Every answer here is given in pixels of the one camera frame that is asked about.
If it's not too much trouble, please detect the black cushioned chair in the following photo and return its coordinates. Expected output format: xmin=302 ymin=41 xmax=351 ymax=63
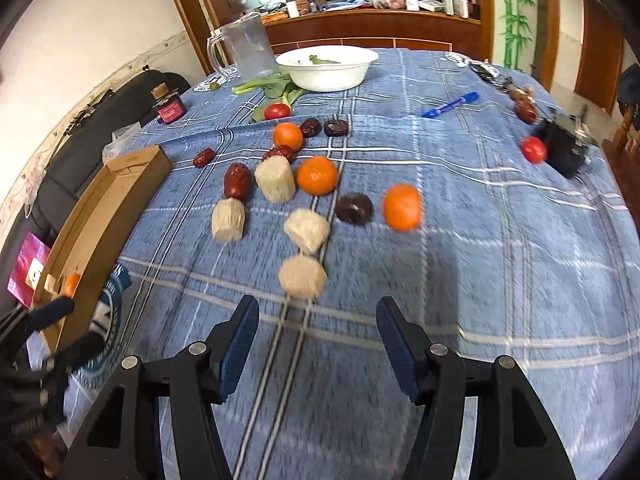
xmin=0 ymin=71 xmax=191 ymax=311

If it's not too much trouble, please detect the pink packet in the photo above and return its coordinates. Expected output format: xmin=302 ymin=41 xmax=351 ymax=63
xmin=6 ymin=232 xmax=52 ymax=306

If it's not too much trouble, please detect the blue marker pen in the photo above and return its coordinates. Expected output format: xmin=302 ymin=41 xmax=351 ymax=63
xmin=420 ymin=91 xmax=480 ymax=119

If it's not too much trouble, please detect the brown wooden door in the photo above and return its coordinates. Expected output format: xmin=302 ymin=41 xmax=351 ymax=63
xmin=575 ymin=0 xmax=623 ymax=113

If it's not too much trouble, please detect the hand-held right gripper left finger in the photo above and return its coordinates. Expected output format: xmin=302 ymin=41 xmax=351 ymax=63
xmin=62 ymin=294 xmax=261 ymax=480

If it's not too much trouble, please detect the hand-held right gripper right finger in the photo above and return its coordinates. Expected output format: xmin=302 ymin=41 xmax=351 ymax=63
xmin=375 ymin=296 xmax=576 ymax=480

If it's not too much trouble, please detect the small bottle with pink label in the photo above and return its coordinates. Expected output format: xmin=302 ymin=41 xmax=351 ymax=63
xmin=151 ymin=84 xmax=188 ymax=125

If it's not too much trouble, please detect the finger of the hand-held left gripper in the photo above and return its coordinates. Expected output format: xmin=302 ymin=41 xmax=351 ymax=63
xmin=0 ymin=296 xmax=76 ymax=333
xmin=37 ymin=331 xmax=107 ymax=381

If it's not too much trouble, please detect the dark jacket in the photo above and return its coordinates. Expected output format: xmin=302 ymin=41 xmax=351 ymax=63
xmin=616 ymin=64 xmax=640 ymax=131

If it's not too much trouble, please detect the green bamboo wall decal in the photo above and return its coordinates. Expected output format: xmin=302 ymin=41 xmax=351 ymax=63
xmin=500 ymin=0 xmax=536 ymax=73

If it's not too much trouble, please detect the black device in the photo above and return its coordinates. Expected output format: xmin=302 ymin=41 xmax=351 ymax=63
xmin=532 ymin=110 xmax=598 ymax=179

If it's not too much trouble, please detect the clear plastic bag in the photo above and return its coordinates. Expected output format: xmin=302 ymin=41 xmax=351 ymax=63
xmin=102 ymin=125 xmax=138 ymax=163

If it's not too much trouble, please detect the clear plastic pitcher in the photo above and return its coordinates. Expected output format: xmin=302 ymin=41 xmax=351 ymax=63
xmin=206 ymin=12 xmax=277 ymax=81

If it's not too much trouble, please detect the green leafy vegetable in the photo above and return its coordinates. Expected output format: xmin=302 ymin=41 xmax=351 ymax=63
xmin=231 ymin=74 xmax=306 ymax=123

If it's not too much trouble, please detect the brown wooden keychain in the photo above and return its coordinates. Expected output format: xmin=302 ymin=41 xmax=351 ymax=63
xmin=500 ymin=77 xmax=533 ymax=103

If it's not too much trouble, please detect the wooden counter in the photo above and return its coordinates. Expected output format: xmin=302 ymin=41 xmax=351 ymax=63
xmin=260 ymin=7 xmax=493 ymax=61

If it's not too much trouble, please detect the wooden chair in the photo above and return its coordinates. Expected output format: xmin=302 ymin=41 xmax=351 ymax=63
xmin=602 ymin=110 xmax=640 ymax=161

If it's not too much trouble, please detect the black key fob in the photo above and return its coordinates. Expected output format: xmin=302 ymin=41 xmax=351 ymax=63
xmin=467 ymin=60 xmax=501 ymax=81

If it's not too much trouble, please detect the blue plaid tablecloth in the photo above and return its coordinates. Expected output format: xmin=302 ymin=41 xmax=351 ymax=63
xmin=25 ymin=47 xmax=640 ymax=480

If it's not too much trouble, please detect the white bowl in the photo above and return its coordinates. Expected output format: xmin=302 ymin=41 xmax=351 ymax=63
xmin=275 ymin=45 xmax=379 ymax=92

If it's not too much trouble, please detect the brown cardboard box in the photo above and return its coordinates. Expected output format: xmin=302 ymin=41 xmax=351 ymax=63
xmin=32 ymin=145 xmax=173 ymax=356

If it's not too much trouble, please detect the small orange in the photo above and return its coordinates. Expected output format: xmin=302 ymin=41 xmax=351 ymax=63
xmin=272 ymin=122 xmax=305 ymax=152
xmin=296 ymin=156 xmax=340 ymax=196
xmin=382 ymin=184 xmax=422 ymax=232

